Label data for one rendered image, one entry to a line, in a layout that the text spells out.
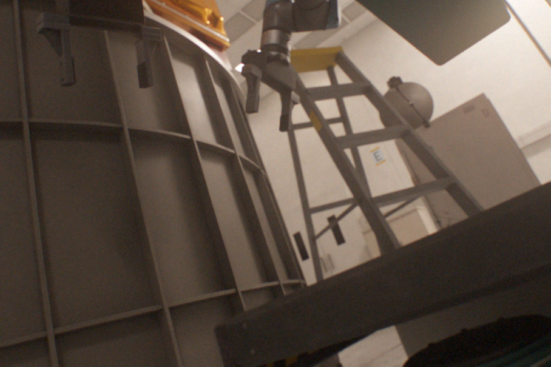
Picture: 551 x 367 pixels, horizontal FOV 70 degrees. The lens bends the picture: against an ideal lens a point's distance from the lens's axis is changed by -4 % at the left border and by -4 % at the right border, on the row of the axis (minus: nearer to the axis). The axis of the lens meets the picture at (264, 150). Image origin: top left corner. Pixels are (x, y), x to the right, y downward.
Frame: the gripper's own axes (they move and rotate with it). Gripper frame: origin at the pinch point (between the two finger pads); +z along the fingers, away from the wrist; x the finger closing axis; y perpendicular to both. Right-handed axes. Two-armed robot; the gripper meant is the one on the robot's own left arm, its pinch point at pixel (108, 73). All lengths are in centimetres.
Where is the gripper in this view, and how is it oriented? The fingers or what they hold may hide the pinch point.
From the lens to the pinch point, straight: 71.0
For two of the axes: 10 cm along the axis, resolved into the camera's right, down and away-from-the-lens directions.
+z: 1.3, 9.9, -0.2
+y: -7.2, 1.1, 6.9
